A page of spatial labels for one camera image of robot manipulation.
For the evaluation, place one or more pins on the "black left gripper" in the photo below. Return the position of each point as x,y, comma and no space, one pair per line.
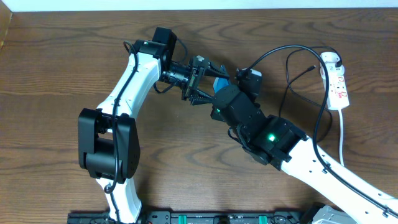
193,82

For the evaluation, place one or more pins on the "blue smartphone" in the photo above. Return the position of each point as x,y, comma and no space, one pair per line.
220,83

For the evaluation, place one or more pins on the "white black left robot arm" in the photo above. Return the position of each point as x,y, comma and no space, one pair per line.
108,145

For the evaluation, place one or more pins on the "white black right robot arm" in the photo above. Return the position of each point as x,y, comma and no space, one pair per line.
276,141

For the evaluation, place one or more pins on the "white USB charger adapter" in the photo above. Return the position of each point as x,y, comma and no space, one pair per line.
331,59

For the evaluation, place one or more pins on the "white power strip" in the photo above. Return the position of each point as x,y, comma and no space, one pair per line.
337,93

